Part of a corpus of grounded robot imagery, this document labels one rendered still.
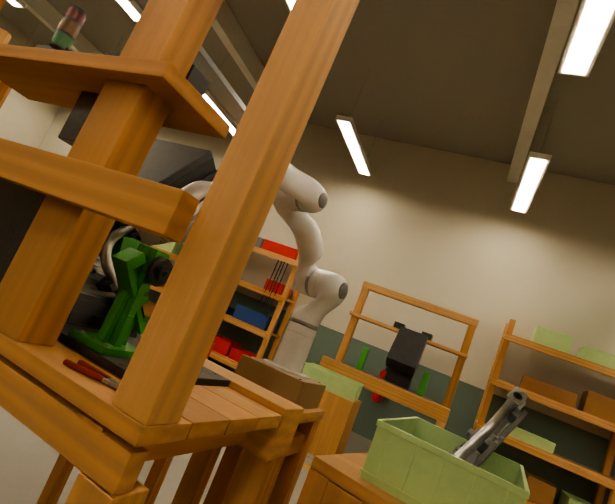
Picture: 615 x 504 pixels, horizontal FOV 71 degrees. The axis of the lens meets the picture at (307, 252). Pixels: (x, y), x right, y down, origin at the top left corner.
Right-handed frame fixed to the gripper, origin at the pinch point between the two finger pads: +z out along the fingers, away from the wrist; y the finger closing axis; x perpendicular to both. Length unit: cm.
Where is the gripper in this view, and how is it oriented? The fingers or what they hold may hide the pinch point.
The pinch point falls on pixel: (128, 228)
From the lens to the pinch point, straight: 144.4
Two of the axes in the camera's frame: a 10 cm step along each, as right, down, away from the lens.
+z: -9.2, -0.2, 3.8
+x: -3.5, 4.6, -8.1
